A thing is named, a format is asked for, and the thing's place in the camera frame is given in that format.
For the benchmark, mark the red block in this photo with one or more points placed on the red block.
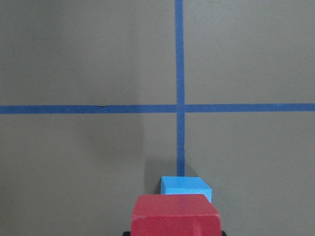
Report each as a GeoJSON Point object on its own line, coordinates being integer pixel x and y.
{"type": "Point", "coordinates": [175, 215]}

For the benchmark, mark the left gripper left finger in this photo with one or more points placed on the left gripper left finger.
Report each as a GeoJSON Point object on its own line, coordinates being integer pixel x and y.
{"type": "Point", "coordinates": [127, 233]}

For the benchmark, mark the blue block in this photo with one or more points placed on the blue block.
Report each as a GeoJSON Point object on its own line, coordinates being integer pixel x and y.
{"type": "Point", "coordinates": [185, 185]}

